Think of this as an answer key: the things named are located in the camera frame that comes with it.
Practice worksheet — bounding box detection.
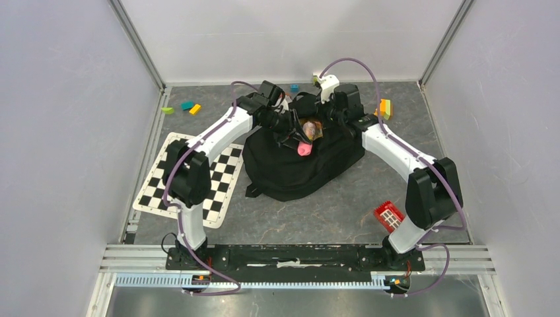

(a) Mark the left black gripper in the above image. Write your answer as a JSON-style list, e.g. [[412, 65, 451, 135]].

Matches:
[[259, 108, 310, 152]]

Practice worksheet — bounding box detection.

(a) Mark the small orange spiral notebook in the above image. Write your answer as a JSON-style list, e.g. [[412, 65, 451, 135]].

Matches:
[[302, 120, 323, 141]]

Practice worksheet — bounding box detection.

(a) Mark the pink capped marker tube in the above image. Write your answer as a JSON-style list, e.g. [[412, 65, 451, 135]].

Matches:
[[297, 135, 313, 157]]

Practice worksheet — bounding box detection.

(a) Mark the black student backpack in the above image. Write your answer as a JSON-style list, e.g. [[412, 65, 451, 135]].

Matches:
[[242, 92, 365, 201]]

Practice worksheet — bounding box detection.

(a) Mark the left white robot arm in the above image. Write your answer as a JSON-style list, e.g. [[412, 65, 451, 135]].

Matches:
[[162, 81, 295, 269]]

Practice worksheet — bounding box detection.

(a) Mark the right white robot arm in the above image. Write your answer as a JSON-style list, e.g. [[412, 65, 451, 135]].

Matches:
[[320, 82, 466, 269]]

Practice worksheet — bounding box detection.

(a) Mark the orange green block stack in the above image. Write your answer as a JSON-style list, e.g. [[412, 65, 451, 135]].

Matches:
[[374, 98, 394, 120]]

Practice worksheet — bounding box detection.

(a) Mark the black white chessboard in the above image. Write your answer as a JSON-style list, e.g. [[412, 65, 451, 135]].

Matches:
[[133, 132, 243, 229]]

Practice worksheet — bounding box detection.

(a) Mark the yellow orange block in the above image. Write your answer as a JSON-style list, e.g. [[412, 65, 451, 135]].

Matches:
[[189, 104, 201, 116]]

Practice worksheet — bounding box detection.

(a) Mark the teal block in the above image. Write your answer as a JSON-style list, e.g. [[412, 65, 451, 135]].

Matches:
[[181, 101, 195, 111]]

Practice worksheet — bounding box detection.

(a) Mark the red window toy brick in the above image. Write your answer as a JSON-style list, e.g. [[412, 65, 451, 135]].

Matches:
[[373, 201, 405, 233]]

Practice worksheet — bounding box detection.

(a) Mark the green half round block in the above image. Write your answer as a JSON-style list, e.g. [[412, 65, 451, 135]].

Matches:
[[161, 107, 174, 115]]

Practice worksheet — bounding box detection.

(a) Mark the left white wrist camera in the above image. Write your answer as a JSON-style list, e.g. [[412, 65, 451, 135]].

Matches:
[[275, 96, 289, 112]]

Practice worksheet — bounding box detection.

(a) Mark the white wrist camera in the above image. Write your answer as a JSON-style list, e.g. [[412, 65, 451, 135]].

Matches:
[[275, 96, 289, 112], [319, 75, 340, 104]]

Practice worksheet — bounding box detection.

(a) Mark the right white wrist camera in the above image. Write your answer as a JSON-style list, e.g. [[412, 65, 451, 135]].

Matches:
[[319, 75, 340, 104]]

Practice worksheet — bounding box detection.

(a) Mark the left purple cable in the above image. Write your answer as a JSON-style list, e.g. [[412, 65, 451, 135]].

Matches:
[[162, 81, 261, 299]]

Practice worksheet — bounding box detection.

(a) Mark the purple cable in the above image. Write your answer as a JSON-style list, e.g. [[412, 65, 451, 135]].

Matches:
[[162, 81, 261, 299], [319, 57, 468, 299]]

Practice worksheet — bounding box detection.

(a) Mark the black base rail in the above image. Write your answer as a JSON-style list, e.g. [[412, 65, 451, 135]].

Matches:
[[165, 244, 425, 287]]

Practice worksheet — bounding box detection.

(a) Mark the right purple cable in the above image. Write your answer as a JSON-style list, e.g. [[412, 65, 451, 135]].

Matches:
[[319, 57, 468, 299]]

